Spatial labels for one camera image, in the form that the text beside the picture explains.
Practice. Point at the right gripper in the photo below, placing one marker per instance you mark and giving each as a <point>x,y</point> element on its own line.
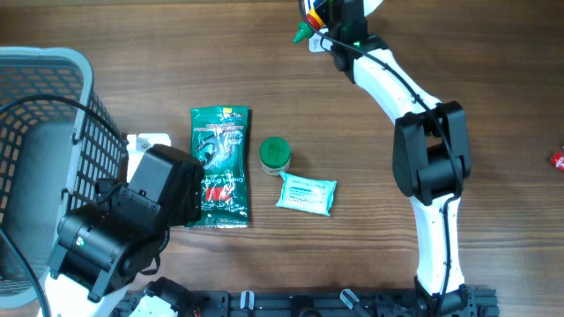
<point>322,5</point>

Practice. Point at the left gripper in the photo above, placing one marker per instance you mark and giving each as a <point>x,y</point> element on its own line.
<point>190,207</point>

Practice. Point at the red sauce bottle green cap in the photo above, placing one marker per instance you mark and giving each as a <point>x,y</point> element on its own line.
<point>316,17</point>

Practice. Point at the green glove package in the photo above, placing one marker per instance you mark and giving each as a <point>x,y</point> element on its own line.
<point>219,141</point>

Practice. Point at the green lid spice jar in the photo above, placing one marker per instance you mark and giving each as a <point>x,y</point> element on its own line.
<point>275,155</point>

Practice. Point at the teal wet wipes pack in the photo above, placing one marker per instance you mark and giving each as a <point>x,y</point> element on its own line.
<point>308,195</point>

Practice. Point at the red instant coffee stick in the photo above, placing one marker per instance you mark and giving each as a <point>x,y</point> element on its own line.
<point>557,160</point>

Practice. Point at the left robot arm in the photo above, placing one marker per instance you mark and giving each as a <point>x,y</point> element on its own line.
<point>102,246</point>

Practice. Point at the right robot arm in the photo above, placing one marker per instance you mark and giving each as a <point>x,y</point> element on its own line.
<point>431,157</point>

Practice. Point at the white barcode scanner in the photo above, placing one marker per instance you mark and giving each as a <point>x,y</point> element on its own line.
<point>317,44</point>

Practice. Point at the grey plastic mesh basket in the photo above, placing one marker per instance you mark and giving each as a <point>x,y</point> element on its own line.
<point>56,142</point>

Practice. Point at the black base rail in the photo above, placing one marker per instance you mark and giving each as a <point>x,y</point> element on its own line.
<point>165,297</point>

